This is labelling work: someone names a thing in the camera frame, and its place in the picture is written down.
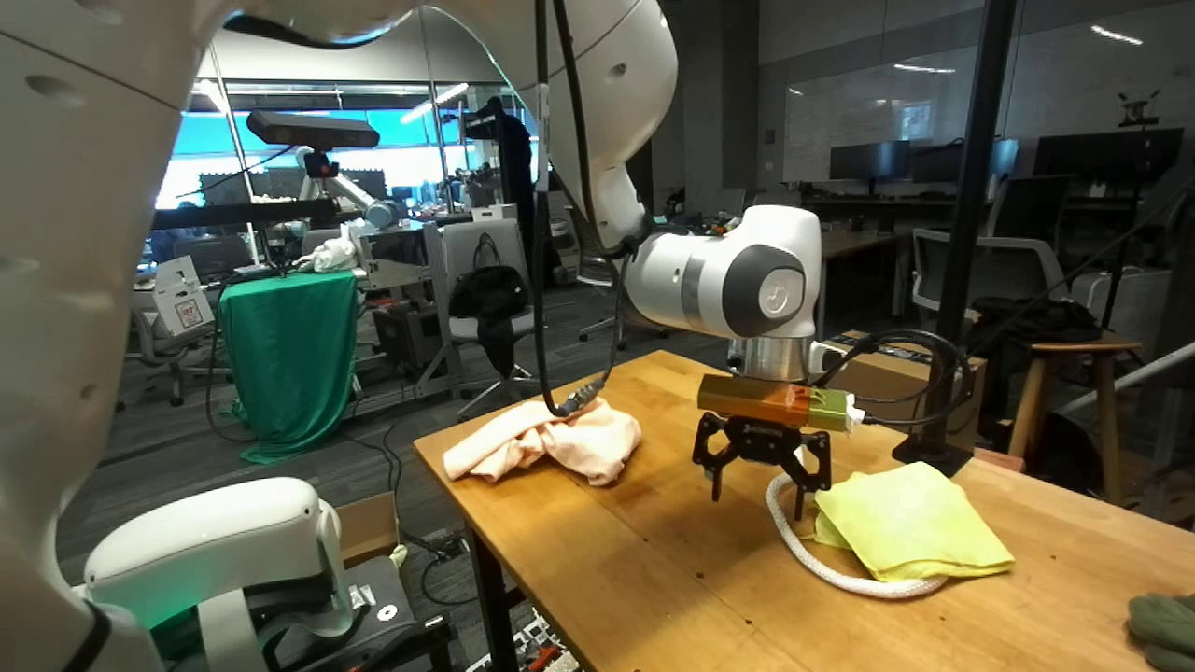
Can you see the wooden stool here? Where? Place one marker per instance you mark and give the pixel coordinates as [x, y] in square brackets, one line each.
[1084, 347]

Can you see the black metal table leg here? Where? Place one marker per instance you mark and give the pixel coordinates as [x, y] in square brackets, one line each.
[489, 598]

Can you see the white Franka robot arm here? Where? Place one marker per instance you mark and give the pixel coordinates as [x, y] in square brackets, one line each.
[734, 282]

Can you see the dark green cloth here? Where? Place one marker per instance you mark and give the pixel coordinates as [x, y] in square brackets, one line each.
[1162, 636]

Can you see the cardboard box with black tape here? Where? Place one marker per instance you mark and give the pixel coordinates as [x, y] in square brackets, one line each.
[891, 374]

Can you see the black office chair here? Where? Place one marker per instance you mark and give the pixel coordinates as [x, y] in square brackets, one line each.
[489, 303]

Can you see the small brown box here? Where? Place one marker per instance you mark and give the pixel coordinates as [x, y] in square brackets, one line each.
[366, 525]

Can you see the black tall stand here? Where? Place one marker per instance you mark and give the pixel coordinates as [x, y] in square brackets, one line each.
[506, 135]

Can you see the yellow-green cloth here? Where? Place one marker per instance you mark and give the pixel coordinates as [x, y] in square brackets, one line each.
[910, 525]

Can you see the black computer monitor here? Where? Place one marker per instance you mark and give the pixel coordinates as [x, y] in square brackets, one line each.
[869, 160]
[1105, 154]

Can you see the green draped cloth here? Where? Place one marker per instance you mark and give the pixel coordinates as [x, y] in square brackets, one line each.
[294, 358]

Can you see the yellowish wrist camera box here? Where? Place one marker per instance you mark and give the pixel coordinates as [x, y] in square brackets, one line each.
[778, 402]

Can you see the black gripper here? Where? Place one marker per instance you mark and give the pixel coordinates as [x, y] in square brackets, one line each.
[767, 436]

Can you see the black bag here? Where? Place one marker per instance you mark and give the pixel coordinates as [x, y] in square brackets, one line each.
[1031, 326]

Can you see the white-backed office chair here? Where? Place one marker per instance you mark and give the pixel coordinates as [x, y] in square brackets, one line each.
[993, 266]

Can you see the black pole with base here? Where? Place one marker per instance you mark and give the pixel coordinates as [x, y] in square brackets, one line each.
[966, 249]

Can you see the peach t-shirt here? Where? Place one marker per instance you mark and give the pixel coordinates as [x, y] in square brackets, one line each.
[574, 440]

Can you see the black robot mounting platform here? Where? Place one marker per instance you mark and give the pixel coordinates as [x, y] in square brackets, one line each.
[398, 627]

